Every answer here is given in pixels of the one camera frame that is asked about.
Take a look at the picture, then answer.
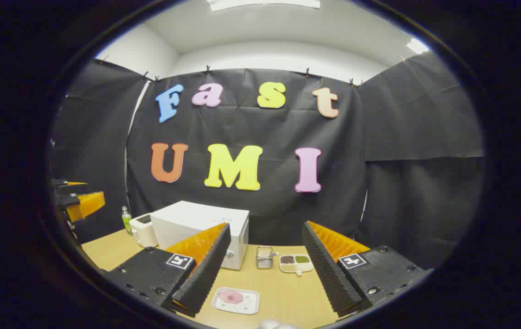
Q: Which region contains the long ceiling light panel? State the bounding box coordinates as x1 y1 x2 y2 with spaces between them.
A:
207 0 321 12

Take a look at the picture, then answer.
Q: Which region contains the white toaster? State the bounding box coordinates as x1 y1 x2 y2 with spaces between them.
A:
129 213 158 248

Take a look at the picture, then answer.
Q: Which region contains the divided dish with grains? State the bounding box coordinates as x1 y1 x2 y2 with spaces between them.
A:
279 254 314 276

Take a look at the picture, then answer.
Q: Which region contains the pink round food slice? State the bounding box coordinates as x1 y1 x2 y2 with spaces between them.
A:
218 291 244 305

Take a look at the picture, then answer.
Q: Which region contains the metal mesh basket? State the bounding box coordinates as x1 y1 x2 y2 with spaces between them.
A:
256 246 279 270

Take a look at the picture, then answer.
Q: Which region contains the small ceiling light panel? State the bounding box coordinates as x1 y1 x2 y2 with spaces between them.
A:
406 38 430 55

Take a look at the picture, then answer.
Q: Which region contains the white square plate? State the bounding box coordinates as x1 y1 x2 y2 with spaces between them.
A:
211 287 260 315

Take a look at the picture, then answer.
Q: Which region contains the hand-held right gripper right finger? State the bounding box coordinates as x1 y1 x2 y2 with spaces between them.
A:
302 221 433 317

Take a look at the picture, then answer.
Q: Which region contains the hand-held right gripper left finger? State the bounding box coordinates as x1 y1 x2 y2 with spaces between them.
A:
105 223 232 318

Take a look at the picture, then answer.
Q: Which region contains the green drink bottle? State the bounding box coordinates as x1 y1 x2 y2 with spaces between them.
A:
121 206 133 235

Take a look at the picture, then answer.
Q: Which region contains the white microwave oven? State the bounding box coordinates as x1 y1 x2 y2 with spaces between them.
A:
150 201 250 271

